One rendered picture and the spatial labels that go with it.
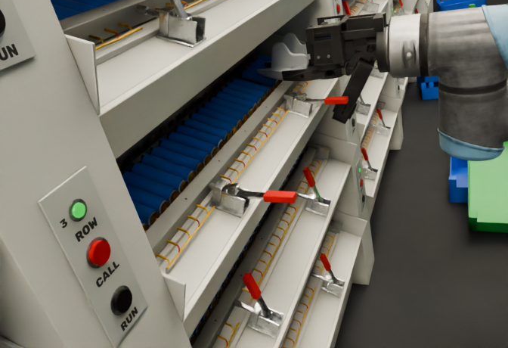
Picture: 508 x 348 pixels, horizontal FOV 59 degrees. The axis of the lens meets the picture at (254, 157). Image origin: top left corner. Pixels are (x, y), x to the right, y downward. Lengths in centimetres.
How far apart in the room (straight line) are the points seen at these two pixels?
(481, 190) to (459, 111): 70
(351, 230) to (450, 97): 47
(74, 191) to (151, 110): 11
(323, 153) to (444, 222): 52
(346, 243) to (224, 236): 60
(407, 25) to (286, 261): 39
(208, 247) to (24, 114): 25
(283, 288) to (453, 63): 40
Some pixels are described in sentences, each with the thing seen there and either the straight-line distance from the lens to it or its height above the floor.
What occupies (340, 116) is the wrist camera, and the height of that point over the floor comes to 52.
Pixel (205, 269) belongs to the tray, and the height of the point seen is 54.
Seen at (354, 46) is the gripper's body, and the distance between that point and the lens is 71.
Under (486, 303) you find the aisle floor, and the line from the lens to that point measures 114.
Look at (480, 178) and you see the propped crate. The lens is 141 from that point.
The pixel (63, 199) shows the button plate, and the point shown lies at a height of 70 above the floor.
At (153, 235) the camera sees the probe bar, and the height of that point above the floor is 59.
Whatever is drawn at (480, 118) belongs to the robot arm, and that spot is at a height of 52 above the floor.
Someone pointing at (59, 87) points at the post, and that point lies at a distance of 30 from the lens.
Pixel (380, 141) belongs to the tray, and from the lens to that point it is 145.
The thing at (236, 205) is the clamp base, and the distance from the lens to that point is 50.
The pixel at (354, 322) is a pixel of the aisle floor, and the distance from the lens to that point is 110.
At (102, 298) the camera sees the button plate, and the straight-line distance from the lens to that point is 33.
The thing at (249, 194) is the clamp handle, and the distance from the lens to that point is 49.
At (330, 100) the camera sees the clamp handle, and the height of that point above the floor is 57.
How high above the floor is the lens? 82
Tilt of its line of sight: 26 degrees down
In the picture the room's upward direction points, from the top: 14 degrees counter-clockwise
